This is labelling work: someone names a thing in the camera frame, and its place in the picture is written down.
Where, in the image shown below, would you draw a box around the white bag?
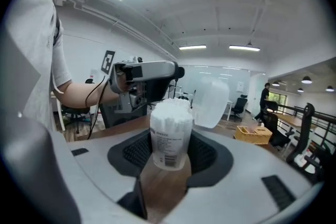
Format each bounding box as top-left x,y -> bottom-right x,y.
295,153 -> 316,174

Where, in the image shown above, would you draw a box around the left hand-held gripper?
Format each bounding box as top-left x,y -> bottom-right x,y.
101,49 -> 185,115

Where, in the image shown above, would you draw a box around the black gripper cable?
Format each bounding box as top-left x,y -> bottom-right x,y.
85,74 -> 112,140

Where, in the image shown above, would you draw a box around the person's left forearm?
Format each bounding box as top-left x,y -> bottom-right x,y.
56,78 -> 122,109

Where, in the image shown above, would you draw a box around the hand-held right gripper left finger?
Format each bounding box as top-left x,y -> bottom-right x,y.
67,127 -> 155,220

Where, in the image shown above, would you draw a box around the translucent plastic lid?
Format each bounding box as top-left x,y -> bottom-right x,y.
191,74 -> 231,130

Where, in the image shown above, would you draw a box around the white ceiling pipes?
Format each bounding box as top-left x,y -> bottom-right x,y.
54,0 -> 178,61

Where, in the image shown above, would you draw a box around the woven wicker basket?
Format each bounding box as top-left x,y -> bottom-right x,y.
234,125 -> 273,145

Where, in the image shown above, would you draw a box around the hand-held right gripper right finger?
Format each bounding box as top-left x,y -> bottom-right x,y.
167,130 -> 325,224

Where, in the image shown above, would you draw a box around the black metal railing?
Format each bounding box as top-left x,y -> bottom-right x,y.
265,102 -> 336,140

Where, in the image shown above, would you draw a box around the cotton swab container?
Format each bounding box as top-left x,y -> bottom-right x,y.
149,98 -> 194,172

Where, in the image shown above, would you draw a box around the brown wooden table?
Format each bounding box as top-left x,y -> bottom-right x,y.
277,114 -> 307,128

